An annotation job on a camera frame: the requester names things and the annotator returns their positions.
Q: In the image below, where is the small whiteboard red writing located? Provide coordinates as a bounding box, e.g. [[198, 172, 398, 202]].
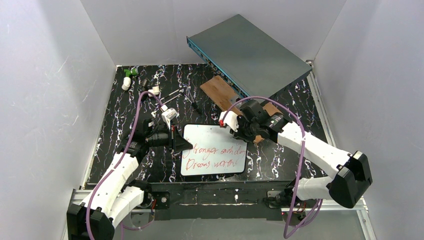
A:
[[180, 124, 248, 177]]

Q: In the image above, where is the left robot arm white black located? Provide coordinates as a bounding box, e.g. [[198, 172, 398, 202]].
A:
[[66, 119, 193, 240]]

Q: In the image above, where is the white pipe elbow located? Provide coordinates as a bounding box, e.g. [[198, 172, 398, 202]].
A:
[[121, 77, 132, 91]]

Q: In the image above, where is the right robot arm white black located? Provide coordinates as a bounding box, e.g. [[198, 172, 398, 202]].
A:
[[219, 97, 373, 209]]

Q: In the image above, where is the wooden board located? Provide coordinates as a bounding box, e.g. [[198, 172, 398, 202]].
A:
[[200, 75, 282, 144]]

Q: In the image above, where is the white and black fitting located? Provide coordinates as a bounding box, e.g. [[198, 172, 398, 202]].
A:
[[140, 79, 161, 97]]

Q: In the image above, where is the green pipe fitting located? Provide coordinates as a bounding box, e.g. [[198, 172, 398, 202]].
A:
[[124, 67, 139, 78]]

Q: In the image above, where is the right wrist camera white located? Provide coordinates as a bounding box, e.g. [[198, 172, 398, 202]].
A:
[[218, 111, 239, 132]]

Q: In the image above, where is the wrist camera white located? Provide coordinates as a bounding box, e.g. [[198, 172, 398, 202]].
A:
[[151, 104, 179, 130], [218, 111, 239, 132]]

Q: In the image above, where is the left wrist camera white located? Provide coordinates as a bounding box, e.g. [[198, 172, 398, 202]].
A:
[[151, 104, 179, 130]]

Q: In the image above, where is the black wire easel stand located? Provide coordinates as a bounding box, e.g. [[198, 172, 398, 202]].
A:
[[160, 86, 203, 115]]

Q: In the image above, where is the teal network switch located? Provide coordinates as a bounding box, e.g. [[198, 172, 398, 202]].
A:
[[186, 14, 312, 98]]

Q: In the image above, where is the aluminium frame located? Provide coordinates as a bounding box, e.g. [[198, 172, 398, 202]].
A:
[[66, 81, 373, 240]]

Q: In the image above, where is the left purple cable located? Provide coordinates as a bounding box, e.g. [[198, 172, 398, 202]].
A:
[[85, 91, 169, 240]]

